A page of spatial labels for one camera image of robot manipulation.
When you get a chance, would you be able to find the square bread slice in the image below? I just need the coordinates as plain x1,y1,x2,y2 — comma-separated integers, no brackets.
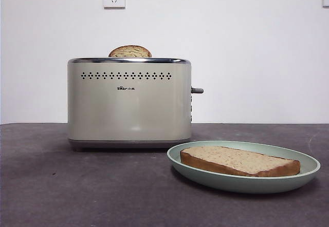
179,145,301,178

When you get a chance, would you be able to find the pale green round plate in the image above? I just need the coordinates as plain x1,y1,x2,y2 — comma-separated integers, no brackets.
167,140,321,195

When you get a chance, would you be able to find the cream two-slot toaster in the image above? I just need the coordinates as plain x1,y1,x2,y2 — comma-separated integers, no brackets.
67,56,204,152

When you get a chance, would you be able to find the round-topped bread slice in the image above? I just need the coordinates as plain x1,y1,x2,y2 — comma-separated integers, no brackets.
108,45,153,58

